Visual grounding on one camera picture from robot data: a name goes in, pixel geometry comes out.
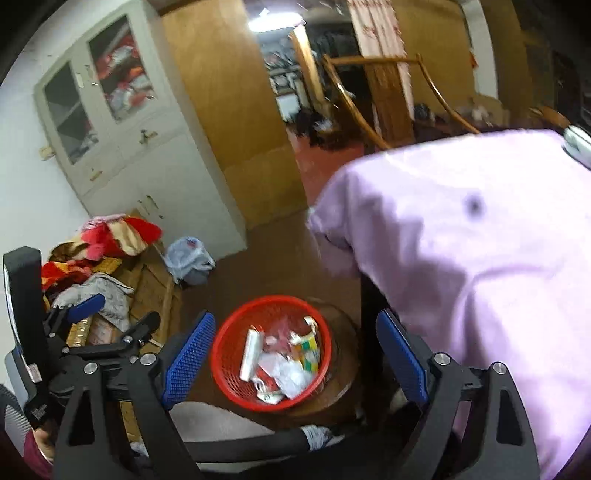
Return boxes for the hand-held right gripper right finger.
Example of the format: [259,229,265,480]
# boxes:
[375,308,541,480]

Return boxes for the purple printed tablecloth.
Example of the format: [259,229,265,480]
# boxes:
[307,129,591,480]

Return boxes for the curved wooden armchair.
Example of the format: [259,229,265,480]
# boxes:
[321,53,481,153]

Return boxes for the red plastic mesh basket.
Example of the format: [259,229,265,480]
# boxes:
[210,295,333,411]

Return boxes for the clear white plastic bag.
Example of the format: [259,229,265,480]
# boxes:
[256,351,319,402]

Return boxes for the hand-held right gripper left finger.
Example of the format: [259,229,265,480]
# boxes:
[53,311,218,480]

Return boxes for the round wooden stool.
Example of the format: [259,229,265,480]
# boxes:
[277,298,365,425]

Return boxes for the person's left forearm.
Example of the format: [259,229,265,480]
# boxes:
[21,427,56,480]

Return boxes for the floral door curtain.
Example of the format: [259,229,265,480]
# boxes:
[346,0,414,144]

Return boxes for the flattened cardboard boxes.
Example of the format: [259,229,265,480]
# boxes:
[67,244,176,347]

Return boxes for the grey plastic bag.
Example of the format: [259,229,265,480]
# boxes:
[164,236,216,287]

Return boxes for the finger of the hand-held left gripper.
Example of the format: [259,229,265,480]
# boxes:
[62,311,162,365]
[44,293,107,335]

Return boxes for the grey cloth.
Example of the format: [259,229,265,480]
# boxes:
[51,273,136,333]

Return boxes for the round back wooden chair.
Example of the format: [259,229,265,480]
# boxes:
[526,106,573,132]

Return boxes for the white fluffy cloth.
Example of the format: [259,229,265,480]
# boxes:
[168,401,278,444]

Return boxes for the grey mesh chair back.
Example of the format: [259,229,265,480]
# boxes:
[0,383,28,462]

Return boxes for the white medicine box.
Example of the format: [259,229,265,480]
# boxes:
[239,327,265,381]

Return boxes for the red patterned blanket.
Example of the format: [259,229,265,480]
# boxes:
[41,215,163,287]

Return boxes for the white glass door cabinet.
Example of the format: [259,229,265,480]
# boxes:
[33,0,247,261]

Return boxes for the colourful striped snack pack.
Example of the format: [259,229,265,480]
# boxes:
[288,316,321,372]

